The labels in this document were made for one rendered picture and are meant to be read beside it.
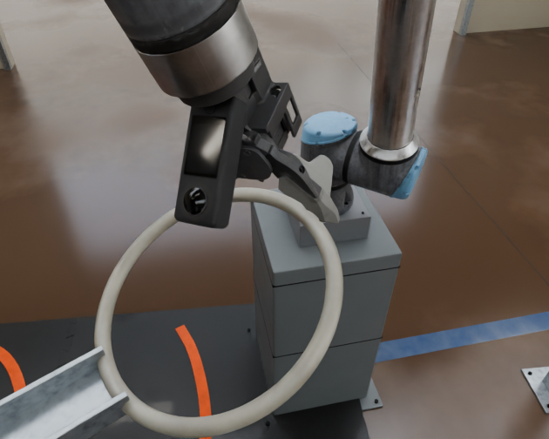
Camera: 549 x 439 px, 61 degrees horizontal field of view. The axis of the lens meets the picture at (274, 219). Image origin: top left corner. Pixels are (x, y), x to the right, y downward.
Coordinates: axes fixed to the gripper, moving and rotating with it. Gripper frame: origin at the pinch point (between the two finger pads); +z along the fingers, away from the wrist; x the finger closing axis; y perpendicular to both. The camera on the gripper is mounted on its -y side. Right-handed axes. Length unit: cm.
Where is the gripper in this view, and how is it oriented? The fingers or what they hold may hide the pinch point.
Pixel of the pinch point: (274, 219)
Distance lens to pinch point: 53.2
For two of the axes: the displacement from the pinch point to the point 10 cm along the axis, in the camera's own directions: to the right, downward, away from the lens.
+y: 3.4, -8.2, 4.5
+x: -8.9, -1.3, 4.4
